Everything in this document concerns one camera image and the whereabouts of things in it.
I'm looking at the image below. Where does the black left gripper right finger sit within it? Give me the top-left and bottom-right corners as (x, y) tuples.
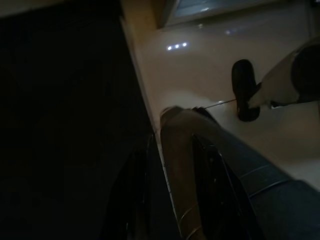
(190, 134), (254, 240)

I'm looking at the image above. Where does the pale framed glass panel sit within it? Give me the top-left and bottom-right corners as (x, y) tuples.
(156, 0), (320, 29)

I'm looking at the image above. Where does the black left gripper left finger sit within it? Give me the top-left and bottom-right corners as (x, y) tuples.
(99, 133), (161, 240)

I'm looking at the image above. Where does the black robot right foot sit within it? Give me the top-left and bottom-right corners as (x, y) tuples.
(231, 59), (262, 123)

